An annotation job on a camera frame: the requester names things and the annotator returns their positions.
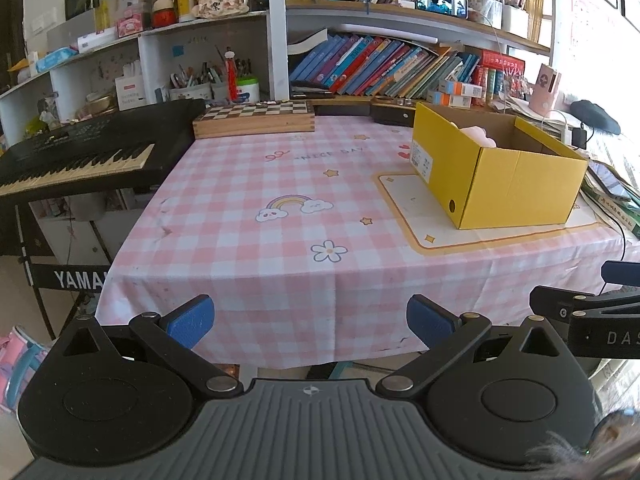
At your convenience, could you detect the black electronic keyboard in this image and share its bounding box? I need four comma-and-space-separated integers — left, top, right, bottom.
0, 98, 207, 206

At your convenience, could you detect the grey fuzzy clothing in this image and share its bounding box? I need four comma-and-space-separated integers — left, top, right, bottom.
527, 405, 640, 480

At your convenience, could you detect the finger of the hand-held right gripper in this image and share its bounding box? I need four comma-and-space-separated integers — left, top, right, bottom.
529, 285, 640, 319
601, 260, 640, 289

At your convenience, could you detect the orange white medicine box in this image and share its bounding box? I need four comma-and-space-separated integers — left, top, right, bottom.
440, 80, 485, 98
427, 91, 473, 109

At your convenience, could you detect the pink paper cup holder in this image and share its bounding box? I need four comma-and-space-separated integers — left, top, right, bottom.
529, 64, 562, 116

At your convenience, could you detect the white bookshelf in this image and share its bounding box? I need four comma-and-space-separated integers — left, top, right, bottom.
0, 0, 553, 136

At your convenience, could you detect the blue wipes pack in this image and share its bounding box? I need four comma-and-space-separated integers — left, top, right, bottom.
35, 47, 79, 73

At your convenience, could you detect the pink bag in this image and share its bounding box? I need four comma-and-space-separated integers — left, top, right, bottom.
0, 325, 48, 413

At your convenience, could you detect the black case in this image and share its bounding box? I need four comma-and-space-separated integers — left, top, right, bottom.
370, 97, 417, 128

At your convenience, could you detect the red round bottle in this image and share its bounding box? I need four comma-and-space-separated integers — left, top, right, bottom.
151, 0, 176, 29

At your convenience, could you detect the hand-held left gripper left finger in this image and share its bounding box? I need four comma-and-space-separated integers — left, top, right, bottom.
50, 294, 245, 401

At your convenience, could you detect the pink printed box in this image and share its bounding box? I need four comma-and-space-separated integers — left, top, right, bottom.
116, 12, 146, 38

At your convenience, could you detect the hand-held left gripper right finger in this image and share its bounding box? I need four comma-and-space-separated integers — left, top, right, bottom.
375, 294, 583, 401

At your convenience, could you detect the red flat box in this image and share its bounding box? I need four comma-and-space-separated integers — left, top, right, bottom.
480, 50, 527, 73

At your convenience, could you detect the black keyboard stand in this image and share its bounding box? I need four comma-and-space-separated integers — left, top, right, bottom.
15, 200, 113, 336

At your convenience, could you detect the black cable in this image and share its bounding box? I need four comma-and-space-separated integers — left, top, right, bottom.
592, 200, 628, 266

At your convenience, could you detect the white cabinet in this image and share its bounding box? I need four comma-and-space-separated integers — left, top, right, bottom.
35, 195, 146, 267

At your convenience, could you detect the pen holder with pens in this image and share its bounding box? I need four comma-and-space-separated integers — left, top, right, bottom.
167, 57, 228, 102

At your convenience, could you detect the black picture frame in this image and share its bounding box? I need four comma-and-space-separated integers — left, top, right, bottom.
64, 0, 101, 20

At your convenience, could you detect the pink plush pig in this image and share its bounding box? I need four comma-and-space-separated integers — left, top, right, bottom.
457, 124, 498, 148

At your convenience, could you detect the smartphone with lit screen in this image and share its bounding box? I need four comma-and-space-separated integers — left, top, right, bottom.
416, 0, 469, 18

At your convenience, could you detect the red figure pen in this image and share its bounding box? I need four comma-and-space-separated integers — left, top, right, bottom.
224, 49, 239, 102

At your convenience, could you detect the black cap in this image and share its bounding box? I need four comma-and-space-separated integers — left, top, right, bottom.
570, 100, 622, 135

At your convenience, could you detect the dark smartphone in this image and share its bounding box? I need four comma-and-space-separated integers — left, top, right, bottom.
587, 162, 632, 201

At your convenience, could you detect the wooden chessboard box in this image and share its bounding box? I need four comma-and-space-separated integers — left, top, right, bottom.
192, 100, 316, 140

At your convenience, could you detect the white tub green lid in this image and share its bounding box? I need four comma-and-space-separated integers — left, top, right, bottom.
236, 76, 261, 103

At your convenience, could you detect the yellow cardboard box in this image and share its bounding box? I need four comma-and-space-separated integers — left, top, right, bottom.
410, 102, 589, 231

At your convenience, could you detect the white tissue box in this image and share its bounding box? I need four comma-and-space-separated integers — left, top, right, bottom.
115, 62, 147, 111

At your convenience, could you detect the gold bowl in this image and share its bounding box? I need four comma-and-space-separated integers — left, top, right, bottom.
86, 94, 117, 117

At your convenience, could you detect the row of leaning books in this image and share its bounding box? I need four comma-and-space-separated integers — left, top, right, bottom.
289, 34, 483, 98

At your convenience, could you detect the white storage bin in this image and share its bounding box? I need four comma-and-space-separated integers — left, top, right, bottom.
472, 0, 503, 28
501, 5, 530, 38

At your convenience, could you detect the pink checked cloth desktop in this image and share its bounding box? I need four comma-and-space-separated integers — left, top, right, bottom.
95, 112, 640, 366

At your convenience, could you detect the green book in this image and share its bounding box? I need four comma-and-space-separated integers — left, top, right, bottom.
582, 180, 640, 240

